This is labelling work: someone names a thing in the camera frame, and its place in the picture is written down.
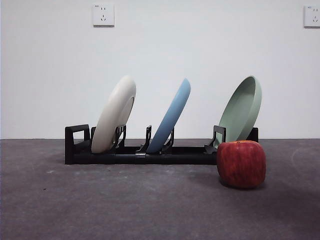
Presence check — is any blue plate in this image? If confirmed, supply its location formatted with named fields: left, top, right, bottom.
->
left=146, top=77, right=192, bottom=154

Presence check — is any pale yellow plate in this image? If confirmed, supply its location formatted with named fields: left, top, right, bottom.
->
left=91, top=74, right=137, bottom=154

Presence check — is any green plate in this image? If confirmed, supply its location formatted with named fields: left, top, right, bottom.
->
left=217, top=75, right=263, bottom=146

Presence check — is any black plate rack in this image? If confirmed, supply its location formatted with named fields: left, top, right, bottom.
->
left=64, top=124, right=259, bottom=166

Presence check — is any white wall socket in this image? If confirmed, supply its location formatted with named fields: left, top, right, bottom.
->
left=303, top=5, right=320, bottom=29
left=92, top=3, right=116, bottom=28

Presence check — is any red apple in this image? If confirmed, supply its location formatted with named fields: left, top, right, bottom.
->
left=216, top=140, right=267, bottom=189

